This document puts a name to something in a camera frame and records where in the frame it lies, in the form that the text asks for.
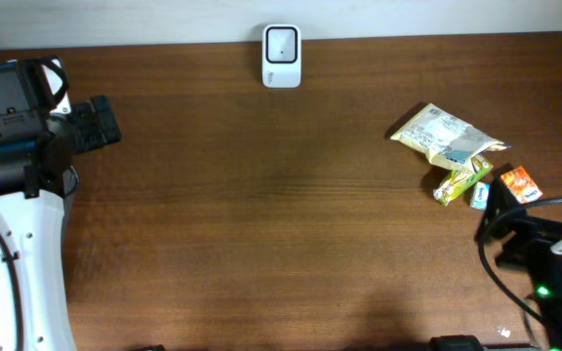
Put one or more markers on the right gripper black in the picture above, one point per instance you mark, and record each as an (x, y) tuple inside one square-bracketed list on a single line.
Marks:
[(507, 214)]

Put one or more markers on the teal Kleenex tissue pack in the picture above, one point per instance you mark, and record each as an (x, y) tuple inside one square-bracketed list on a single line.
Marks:
[(480, 195)]

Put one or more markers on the orange juice carton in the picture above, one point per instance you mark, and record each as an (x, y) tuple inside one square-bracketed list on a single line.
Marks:
[(520, 184)]

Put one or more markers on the green juice carton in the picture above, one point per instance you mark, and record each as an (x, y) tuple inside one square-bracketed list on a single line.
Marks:
[(458, 181)]

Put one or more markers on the yellow white snack bag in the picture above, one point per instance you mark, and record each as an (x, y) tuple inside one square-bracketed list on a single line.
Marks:
[(445, 140)]

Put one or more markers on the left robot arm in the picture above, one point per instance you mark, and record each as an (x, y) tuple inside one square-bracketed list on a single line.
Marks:
[(41, 131)]

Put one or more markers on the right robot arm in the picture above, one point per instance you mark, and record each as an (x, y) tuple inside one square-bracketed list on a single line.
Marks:
[(545, 274)]

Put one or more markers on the white barcode scanner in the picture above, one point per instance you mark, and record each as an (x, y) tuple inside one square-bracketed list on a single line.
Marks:
[(281, 56)]

